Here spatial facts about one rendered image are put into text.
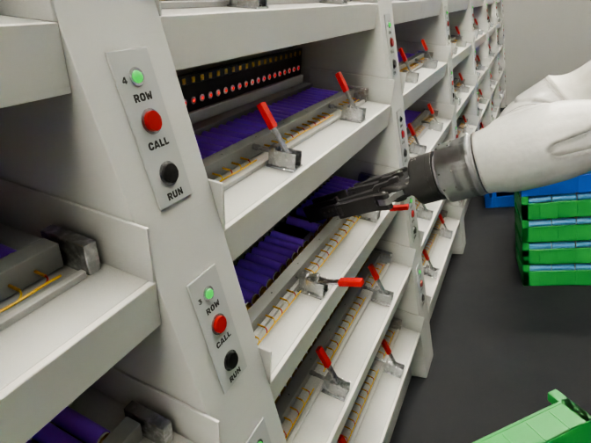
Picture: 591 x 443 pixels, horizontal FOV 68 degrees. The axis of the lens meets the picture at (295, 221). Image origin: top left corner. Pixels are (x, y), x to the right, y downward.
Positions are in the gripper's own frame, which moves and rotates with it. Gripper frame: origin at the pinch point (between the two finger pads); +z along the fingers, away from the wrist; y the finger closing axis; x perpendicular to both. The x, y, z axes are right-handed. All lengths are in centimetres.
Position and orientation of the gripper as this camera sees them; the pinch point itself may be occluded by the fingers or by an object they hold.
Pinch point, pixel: (326, 206)
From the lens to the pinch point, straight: 76.8
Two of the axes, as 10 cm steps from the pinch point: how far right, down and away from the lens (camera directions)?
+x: 4.0, 8.8, 2.4
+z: -8.0, 2.2, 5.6
